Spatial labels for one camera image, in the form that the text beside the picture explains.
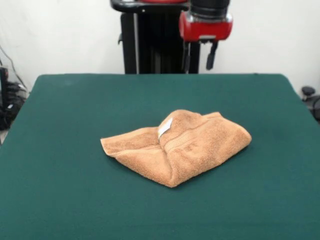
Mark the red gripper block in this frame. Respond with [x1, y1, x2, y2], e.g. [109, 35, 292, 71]
[178, 11, 234, 71]

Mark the tan terry towel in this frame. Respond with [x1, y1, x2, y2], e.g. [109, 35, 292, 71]
[100, 109, 252, 188]

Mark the office chair base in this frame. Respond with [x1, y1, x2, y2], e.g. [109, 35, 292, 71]
[301, 86, 320, 122]

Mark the dark green table cloth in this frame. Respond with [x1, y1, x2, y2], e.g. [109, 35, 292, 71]
[0, 73, 320, 240]

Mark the black equipment pile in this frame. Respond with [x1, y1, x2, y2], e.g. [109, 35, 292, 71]
[0, 66, 28, 131]

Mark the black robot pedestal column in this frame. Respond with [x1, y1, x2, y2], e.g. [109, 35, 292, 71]
[117, 9, 201, 75]

